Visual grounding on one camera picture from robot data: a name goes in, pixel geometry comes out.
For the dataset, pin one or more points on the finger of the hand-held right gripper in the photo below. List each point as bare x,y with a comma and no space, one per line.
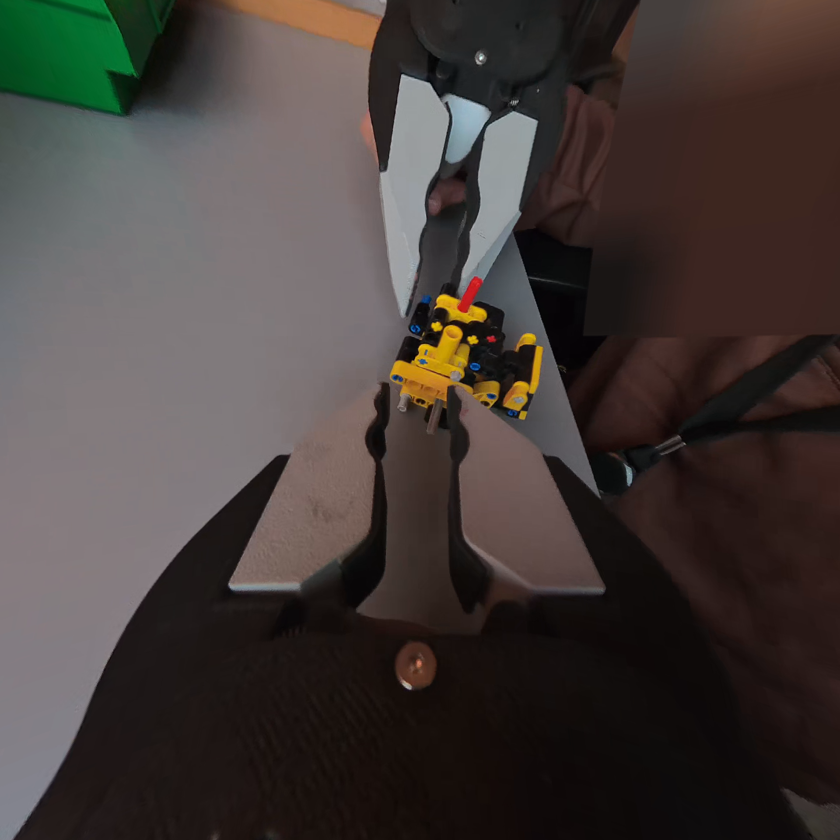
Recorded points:
407,184
502,184

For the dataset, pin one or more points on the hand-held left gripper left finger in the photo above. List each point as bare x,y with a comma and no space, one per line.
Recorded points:
315,518

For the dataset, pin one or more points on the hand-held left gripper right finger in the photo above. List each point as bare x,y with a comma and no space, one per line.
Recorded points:
525,525

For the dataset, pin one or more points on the yellow lego bulldozer model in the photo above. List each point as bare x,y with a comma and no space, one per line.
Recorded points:
472,354

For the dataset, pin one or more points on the person's right forearm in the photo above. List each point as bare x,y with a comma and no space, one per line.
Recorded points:
574,164

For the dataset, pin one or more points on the person's right hand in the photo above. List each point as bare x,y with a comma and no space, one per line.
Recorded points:
446,193

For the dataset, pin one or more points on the person in brown shirt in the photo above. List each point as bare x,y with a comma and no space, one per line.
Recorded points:
735,558

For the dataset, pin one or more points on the green plastic bin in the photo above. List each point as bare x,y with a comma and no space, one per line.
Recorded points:
72,46

